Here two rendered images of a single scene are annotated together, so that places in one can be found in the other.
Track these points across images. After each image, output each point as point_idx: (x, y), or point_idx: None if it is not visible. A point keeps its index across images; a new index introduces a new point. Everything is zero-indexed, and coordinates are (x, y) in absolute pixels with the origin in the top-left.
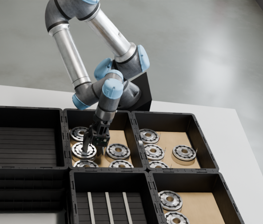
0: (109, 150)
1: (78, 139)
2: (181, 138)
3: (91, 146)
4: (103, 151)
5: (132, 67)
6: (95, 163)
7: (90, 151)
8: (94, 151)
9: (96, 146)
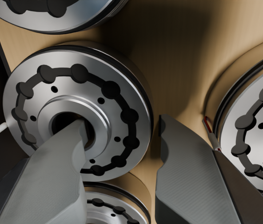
0: (246, 119)
1: (12, 14)
2: None
3: (121, 92)
4: (209, 66)
5: None
6: (135, 212)
7: (112, 144)
8: (139, 141)
9: (166, 21)
